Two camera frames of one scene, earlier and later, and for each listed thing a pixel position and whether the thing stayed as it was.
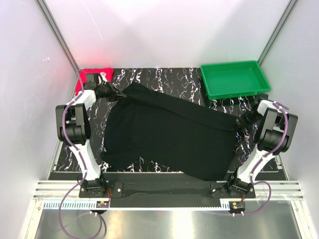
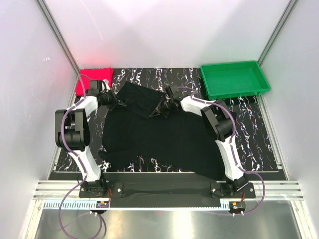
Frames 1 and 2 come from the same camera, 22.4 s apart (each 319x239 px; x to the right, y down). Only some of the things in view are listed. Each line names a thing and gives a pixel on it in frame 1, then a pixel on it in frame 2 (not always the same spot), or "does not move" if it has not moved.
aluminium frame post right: [284, 19] does not move
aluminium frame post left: [57, 33] does not move
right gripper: [239, 123] to [159, 110]
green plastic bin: [227, 80] does not move
